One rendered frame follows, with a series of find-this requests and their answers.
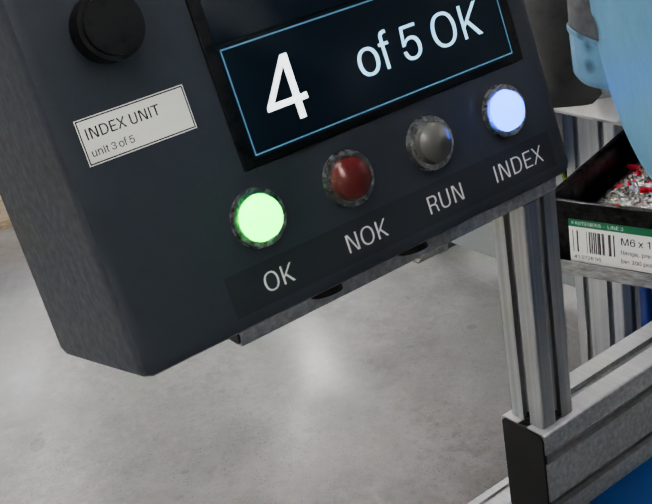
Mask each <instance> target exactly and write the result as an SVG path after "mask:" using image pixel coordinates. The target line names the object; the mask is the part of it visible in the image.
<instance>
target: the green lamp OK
mask: <svg viewBox="0 0 652 504"><path fill-rule="evenodd" d="M286 222H287V214H286V209H285V206H284V204H283V202H282V200H281V199H280V197H279V196H278V195H277V194H276V193H274V192H273V191H271V190H269V189H266V188H262V187H251V188H248V189H246V190H244V191H242V192H241V193H240V194H239V195H238V196H237V197H236V199H235V200H234V202H233V204H232V206H231V210H230V225H231V229H232V231H233V233H234V235H235V237H236V238H237V239H238V241H240V242H241V243H242V244H243V245H245V246H247V247H249V248H254V249H261V248H265V247H268V246H271V245H272V244H274V243H276V242H277V241H278V240H279V239H280V237H281V236H282V234H283V232H284V230H285V227H286Z"/></svg>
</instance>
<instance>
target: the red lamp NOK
mask: <svg viewBox="0 0 652 504"><path fill-rule="evenodd" d="M322 183H323V187H324V190H325V193H326V195H327V196H328V198H329V199H330V200H331V201H332V202H333V203H334V204H336V205H337V206H339V207H343V208H352V207H356V206H359V205H361V204H362V203H364V202H365V201H366V200H367V199H368V198H369V196H370V194H371V193H372V190H373V187H374V172H373V168H372V166H371V163H370V162H369V160H368V159H367V158H366V157H365V156H364V155H363V154H362V153H360V152H358V151H355V150H350V149H343V150H339V151H337V152H335V153H333V154H332V155H331V156H330V157H329V158H328V160H327V161H326V163H325V166H324V168H323V174H322Z"/></svg>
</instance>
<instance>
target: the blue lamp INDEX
mask: <svg viewBox="0 0 652 504"><path fill-rule="evenodd" d="M482 116H483V120H484V123H485V125H486V127H487V128H488V130H489V131H490V132H491V133H492V134H494V135H495V136H497V137H500V138H507V137H510V136H513V135H515V134H516V133H518V132H519V131H520V129H521V128H522V126H523V124H524V121H525V117H526V106H525V102H524V99H523V97H522V95H521V94H520V92H519V91H518V90H517V89H516V88H514V87H513V86H511V85H507V84H498V85H495V86H493V87H491V88H490V89H489V90H488V91H487V93H486V95H485V96H484V99H483V103H482Z"/></svg>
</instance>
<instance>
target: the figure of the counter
mask: <svg viewBox="0 0 652 504"><path fill-rule="evenodd" d="M216 50H217V53H218V56H219V59H220V62H221V64H222V67H223V70H224V73H225V76H226V79H227V82H228V85H229V88H230V91H231V94H232V97H233V99H234V102H235V105H236V108H237V111H238V114H239V117H240V120H241V123H242V126H243V129H244V132H245V135H246V137H247V140H248V143H249V146H250V149H251V152H252V155H253V158H254V160H256V159H258V158H261V157H263V156H266V155H268V154H271V153H273V152H276V151H278V150H281V149H283V148H285V147H288V146H290V145H293V144H295V143H298V142H300V141H303V140H305V139H308V138H310V137H313V136H315V135H318V134H320V133H323V132H325V131H328V130H330V129H333V128H335V127H338V126H340V125H343V124H345V123H344V120H343V116H342V113H341V110H340V107H339V104H338V101H337V98H336V95H335V92H334V88H333V85H332V82H331V79H330V76H329V73H328V70H327V67H326V64H325V60H324V57H323V54H322V51H321V48H320V45H319V42H318V39H317V36H316V32H315V29H314V26H313V23H312V20H311V17H307V18H305V19H302V20H299V21H296V22H293V23H290V24H287V25H284V26H281V27H278V28H275V29H272V30H269V31H266V32H263V33H260V34H257V35H254V36H251V37H248V38H245V39H242V40H239V41H236V42H233V43H230V44H227V45H224V46H221V47H218V48H216Z"/></svg>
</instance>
